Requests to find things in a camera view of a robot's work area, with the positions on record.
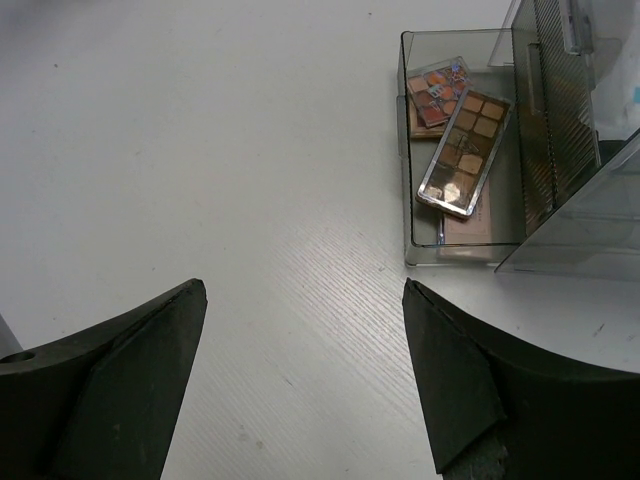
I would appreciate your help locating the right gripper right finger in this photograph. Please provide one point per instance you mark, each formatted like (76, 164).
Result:
(498, 407)

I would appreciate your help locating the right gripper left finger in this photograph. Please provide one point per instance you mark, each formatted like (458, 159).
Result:
(103, 402)

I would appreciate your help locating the pale pink compact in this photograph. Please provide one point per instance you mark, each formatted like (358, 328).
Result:
(468, 239)

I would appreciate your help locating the clear acrylic organizer with drawers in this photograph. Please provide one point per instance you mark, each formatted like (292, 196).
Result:
(564, 185)

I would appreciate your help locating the long brown eyeshadow palette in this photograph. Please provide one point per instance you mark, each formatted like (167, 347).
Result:
(462, 161)

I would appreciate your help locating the colourful square eyeshadow palette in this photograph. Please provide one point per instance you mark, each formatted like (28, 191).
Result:
(433, 92)

